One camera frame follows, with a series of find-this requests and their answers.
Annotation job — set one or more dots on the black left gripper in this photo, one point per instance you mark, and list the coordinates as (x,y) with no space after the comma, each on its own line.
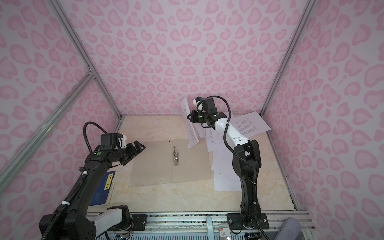
(133,151)

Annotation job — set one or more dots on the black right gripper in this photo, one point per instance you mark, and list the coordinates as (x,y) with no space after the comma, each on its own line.
(195,116)

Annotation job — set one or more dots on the technical drawing paper sheet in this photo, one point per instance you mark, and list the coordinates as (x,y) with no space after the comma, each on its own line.
(195,131)

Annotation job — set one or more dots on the translucent beige file folder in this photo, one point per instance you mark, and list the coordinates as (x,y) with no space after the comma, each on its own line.
(172,161)

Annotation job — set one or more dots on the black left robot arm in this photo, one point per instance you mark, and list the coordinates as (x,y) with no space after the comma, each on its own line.
(69,220)

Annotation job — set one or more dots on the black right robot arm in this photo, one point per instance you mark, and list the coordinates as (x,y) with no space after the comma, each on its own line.
(246,162)

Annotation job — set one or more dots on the right printed text sheet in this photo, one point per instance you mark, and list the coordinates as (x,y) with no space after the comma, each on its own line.
(250,125)

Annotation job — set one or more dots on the blue booklet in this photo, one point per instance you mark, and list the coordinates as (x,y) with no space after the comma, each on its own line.
(104,190)

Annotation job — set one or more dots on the blank white paper sheet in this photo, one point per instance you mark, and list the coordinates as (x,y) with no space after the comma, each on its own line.
(225,178)

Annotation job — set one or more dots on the small labelled plastic bag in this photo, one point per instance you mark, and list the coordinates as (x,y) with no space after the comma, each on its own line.
(225,232)

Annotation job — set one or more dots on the grey foam roll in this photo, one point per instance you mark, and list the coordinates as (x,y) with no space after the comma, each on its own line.
(290,230)

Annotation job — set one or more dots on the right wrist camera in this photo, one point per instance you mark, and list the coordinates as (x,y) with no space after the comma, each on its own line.
(206,105)

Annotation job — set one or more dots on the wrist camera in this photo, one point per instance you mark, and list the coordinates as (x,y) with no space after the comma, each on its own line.
(206,105)
(113,141)

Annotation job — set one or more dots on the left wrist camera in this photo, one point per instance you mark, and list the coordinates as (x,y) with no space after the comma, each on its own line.
(113,141)

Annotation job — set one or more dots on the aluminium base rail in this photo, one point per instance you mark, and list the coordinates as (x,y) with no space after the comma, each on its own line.
(204,226)

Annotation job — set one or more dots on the diagonal aluminium frame bar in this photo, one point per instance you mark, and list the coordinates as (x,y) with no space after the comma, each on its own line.
(24,154)

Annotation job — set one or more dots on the left corner aluminium post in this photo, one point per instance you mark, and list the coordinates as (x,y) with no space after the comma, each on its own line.
(79,46)

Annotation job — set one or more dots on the corner aluminium post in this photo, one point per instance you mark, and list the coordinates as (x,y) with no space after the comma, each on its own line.
(296,36)
(79,46)

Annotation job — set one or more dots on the right corner aluminium post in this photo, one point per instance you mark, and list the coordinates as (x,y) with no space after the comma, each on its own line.
(296,36)

